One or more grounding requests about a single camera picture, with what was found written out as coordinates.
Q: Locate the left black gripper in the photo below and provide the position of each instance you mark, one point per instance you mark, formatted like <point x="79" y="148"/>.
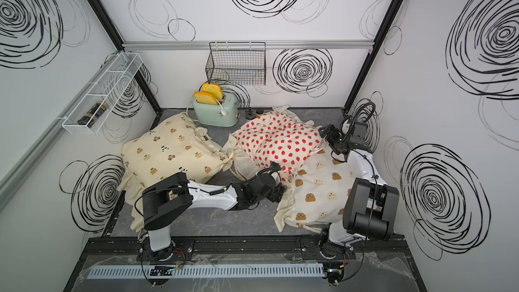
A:
<point x="277" y="192"/>

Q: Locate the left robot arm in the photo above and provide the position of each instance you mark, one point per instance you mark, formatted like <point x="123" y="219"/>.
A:
<point x="161" y="204"/>

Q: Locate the white wire wall shelf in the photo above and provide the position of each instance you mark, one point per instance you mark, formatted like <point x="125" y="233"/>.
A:
<point x="116" y="86"/>

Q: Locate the black lid spice jar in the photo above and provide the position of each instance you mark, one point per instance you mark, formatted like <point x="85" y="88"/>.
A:
<point x="250" y="114"/>

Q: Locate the rear yellow toast slice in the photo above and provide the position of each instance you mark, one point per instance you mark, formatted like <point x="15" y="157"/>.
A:
<point x="213" y="89"/>

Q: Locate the black wire basket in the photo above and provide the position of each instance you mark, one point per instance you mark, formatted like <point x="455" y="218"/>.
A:
<point x="241" y="62"/>

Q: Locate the cream bear print pillow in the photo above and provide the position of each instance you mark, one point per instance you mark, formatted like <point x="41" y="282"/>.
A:
<point x="317" y="193"/>

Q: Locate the dark item in shelf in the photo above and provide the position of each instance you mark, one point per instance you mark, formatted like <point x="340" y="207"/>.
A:
<point x="93" y="115"/>

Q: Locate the mint green toaster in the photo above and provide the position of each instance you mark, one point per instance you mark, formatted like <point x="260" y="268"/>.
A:
<point x="223" y="115"/>

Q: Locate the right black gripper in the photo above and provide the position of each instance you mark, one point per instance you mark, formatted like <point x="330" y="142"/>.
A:
<point x="330" y="138"/>

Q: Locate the yellow toast slice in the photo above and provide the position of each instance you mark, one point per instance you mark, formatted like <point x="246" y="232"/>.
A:
<point x="205" y="98"/>
<point x="213" y="89"/>

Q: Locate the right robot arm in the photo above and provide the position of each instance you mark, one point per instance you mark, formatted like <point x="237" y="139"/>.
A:
<point x="370" y="209"/>

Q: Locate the white slotted cable duct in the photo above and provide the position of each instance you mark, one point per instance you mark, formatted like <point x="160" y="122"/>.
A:
<point x="206" y="271"/>

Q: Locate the front yellow toast slice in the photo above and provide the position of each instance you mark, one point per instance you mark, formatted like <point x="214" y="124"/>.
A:
<point x="205" y="98"/>

